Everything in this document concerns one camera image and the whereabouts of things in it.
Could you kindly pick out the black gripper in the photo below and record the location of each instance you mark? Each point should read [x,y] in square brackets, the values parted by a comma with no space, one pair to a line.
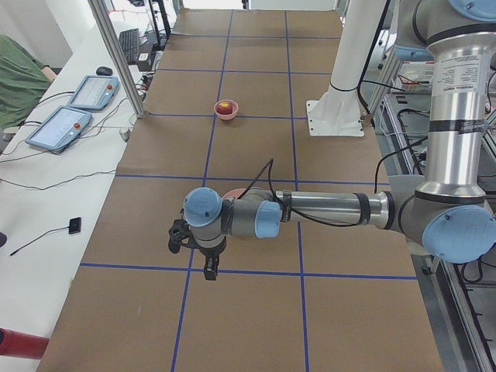
[209,253]

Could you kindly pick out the pink bowl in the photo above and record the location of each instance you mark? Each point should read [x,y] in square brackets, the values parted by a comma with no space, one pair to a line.
[228,117]

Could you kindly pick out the red apple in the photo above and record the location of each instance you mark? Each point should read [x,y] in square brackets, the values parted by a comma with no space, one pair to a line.
[224,108]

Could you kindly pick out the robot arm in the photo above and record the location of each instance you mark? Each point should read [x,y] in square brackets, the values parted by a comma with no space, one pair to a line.
[460,37]

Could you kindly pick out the pink plate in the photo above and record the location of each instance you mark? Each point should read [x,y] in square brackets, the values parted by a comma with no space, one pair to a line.
[235,193]

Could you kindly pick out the black phone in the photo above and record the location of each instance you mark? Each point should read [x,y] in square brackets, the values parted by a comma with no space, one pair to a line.
[74,225]

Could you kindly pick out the brown table mat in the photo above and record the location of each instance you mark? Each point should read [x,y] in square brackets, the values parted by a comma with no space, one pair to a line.
[315,298]

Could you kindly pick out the near teach pendant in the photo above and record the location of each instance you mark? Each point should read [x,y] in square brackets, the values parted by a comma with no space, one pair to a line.
[60,129]

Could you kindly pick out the teach pendant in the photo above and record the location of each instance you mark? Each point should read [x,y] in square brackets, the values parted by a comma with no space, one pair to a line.
[60,129]
[94,93]

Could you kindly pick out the far teach pendant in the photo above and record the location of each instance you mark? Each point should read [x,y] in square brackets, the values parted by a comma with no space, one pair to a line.
[94,93]

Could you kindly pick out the red bottle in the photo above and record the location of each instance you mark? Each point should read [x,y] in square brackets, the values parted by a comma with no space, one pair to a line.
[22,345]

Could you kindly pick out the black computer mouse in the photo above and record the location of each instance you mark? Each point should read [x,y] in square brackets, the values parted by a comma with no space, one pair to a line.
[104,71]

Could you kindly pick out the black keyboard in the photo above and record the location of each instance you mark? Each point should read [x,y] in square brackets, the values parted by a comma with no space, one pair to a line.
[130,44]

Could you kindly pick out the person in green shirt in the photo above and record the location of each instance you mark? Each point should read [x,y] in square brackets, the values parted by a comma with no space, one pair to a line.
[24,80]

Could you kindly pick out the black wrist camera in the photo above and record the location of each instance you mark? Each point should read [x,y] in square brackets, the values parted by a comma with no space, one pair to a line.
[180,234]

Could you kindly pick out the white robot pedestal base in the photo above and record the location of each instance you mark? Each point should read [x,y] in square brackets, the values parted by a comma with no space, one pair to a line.
[337,112]

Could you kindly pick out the aluminium side frame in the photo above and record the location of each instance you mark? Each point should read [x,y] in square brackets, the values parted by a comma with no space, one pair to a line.
[455,257]

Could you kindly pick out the aluminium frame post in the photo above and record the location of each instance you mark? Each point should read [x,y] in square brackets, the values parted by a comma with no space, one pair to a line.
[110,39]

